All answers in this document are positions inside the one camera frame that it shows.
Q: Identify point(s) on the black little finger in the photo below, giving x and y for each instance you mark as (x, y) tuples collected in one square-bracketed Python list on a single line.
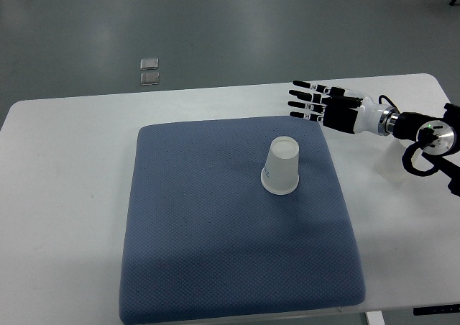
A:
[(307, 116)]

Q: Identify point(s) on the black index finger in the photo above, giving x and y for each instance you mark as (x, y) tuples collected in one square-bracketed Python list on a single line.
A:
[(312, 86)]

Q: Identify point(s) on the black thumb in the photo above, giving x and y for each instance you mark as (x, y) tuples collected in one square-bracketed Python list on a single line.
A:
[(345, 97)]

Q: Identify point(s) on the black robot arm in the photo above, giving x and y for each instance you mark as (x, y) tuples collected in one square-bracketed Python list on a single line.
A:
[(433, 138)]

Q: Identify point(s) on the blue fabric cushion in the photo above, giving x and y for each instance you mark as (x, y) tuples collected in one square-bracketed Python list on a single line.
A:
[(204, 239)]

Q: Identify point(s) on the upper metal floor plate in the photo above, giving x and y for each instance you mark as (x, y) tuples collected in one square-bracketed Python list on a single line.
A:
[(149, 63)]

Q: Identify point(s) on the metal floor plate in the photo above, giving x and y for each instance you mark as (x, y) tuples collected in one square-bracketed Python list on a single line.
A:
[(149, 78), (149, 63)]

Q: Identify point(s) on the lower metal floor plate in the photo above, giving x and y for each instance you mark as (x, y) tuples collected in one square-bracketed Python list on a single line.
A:
[(149, 78)]

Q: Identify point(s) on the black desk control panel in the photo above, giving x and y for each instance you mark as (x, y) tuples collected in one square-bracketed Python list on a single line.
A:
[(436, 310)]

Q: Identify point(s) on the white table leg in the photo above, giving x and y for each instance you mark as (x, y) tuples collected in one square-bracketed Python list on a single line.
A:
[(375, 318)]

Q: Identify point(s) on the white paper cup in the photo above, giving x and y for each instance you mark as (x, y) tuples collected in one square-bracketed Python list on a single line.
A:
[(389, 164), (279, 175)]

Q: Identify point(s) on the white paper cup on cushion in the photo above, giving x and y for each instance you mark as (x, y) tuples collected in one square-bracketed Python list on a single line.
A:
[(279, 175)]

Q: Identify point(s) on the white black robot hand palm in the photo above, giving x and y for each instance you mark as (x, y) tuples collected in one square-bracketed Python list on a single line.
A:
[(354, 119)]

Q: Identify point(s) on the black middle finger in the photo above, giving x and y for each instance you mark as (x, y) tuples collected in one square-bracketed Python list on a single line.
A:
[(306, 98)]

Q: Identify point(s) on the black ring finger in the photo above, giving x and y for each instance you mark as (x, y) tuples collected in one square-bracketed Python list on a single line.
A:
[(316, 108)]

